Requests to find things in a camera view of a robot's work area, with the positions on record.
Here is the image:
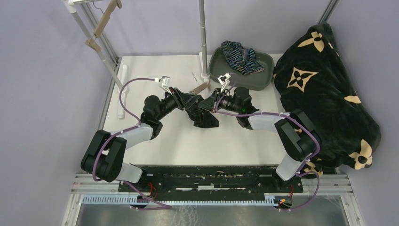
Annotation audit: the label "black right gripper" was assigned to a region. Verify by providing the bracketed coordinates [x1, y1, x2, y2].
[197, 88, 241, 113]

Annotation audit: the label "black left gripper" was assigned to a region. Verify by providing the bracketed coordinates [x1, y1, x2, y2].
[156, 87, 200, 121]

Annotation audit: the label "black striped underwear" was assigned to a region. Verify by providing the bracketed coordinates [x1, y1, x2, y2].
[187, 106, 219, 129]

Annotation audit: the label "wooden clip hanger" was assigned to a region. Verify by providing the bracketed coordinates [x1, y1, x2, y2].
[189, 73, 210, 95]

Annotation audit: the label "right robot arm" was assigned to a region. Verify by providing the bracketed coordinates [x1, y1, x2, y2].
[199, 87, 321, 192]

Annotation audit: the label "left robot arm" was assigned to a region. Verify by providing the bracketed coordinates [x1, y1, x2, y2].
[80, 88, 201, 192]

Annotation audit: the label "blue striped underwear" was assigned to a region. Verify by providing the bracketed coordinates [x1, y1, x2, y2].
[221, 40, 264, 75]

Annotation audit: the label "left hanging wooden hanger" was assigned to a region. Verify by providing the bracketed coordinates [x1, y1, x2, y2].
[85, 0, 122, 53]

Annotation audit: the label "centre rack pole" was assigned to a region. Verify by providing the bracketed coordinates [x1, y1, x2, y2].
[199, 0, 209, 81]

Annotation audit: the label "rack pole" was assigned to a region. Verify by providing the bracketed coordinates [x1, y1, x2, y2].
[199, 0, 209, 81]
[62, 0, 123, 88]

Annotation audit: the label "green plastic tray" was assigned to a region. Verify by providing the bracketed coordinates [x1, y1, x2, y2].
[208, 48, 274, 91]

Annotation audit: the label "black floral blanket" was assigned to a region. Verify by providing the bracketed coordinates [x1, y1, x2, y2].
[273, 22, 381, 178]

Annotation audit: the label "left rack pole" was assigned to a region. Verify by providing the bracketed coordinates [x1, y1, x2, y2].
[62, 0, 123, 88]

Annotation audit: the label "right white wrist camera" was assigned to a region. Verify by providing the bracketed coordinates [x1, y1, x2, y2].
[217, 73, 231, 91]

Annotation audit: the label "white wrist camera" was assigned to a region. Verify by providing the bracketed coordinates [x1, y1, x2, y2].
[217, 73, 231, 91]
[154, 76, 171, 93]

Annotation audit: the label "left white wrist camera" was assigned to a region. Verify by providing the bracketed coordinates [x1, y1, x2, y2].
[154, 76, 171, 93]

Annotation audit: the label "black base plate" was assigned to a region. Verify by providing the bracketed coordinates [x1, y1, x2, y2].
[134, 165, 303, 202]

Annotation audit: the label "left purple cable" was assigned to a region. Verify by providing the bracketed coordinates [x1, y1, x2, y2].
[92, 78, 173, 211]

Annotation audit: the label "white cable duct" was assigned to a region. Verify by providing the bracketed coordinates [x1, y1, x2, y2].
[81, 194, 278, 207]

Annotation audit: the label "aluminium frame rails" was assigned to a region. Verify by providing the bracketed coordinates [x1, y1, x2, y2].
[61, 174, 364, 226]

